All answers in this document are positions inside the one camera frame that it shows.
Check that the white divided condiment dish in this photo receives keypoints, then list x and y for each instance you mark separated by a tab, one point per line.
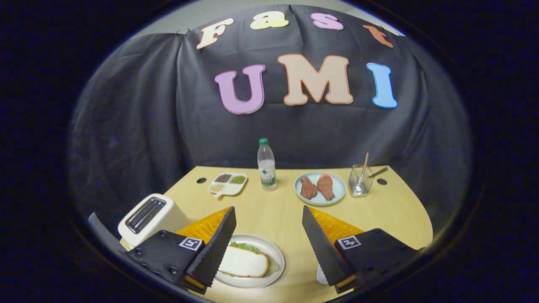
229	188

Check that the clear glass utensil holder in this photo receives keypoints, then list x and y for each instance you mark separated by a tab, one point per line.
360	185

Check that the white bread slice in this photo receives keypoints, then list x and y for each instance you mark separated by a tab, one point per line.
244	263

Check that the white round plate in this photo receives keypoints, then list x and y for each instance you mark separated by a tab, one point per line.
269	248

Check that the green lettuce leaf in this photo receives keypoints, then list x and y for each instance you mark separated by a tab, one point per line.
244	246

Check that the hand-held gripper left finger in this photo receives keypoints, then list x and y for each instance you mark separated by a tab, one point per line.
214	252

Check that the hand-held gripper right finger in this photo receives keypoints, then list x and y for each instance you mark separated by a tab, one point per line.
324	248

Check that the white rectangular plate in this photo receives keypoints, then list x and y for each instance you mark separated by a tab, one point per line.
321	275

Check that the slanted metal utensil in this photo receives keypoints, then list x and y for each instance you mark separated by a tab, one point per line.
379	172

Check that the white toaster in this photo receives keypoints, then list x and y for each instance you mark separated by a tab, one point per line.
170	216

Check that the clear green-capped water bottle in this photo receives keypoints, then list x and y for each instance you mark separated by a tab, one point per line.
266	166

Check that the reddish brown meat piece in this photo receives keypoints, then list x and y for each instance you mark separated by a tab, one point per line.
326	187

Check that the dark brown meat piece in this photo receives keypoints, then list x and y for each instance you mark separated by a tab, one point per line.
308	188

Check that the upright metal utensil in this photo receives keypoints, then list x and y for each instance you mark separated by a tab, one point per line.
364	164

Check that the light blue round plate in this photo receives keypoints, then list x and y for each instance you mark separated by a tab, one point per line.
339	189

